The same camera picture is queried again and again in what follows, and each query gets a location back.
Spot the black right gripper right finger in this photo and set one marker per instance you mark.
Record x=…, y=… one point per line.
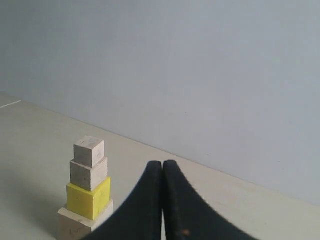
x=187, y=216

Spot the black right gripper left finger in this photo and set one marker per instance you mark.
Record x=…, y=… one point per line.
x=140, y=215

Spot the yellow cube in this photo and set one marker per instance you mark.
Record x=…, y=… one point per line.
x=88, y=204

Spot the large wooden cube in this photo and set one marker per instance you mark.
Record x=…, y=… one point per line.
x=72, y=226

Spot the medium wooden cube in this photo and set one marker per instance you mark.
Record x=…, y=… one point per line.
x=88, y=178

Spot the small wooden cube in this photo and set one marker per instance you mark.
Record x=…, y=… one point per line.
x=89, y=150

